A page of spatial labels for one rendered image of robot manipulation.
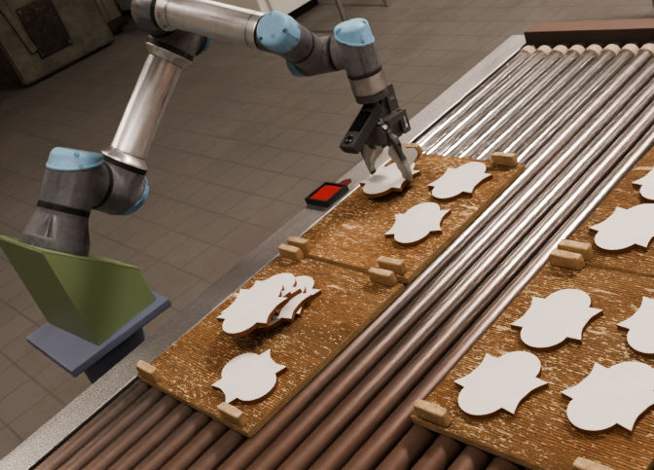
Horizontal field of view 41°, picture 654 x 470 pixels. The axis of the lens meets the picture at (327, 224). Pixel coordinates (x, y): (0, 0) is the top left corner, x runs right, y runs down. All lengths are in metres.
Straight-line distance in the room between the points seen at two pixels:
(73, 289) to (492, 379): 0.98
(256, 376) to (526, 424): 0.50
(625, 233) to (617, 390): 0.38
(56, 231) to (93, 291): 0.15
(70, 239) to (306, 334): 0.63
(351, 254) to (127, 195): 0.60
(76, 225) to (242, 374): 0.62
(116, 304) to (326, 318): 0.59
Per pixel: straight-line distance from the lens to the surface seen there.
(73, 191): 1.99
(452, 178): 1.89
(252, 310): 1.62
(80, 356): 2.02
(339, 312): 1.62
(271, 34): 1.74
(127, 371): 1.79
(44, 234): 1.99
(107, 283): 1.99
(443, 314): 1.56
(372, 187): 1.92
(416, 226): 1.76
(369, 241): 1.79
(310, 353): 1.55
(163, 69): 2.09
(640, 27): 2.37
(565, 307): 1.44
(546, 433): 1.26
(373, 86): 1.84
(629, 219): 1.62
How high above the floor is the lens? 1.83
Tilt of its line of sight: 28 degrees down
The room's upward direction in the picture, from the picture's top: 22 degrees counter-clockwise
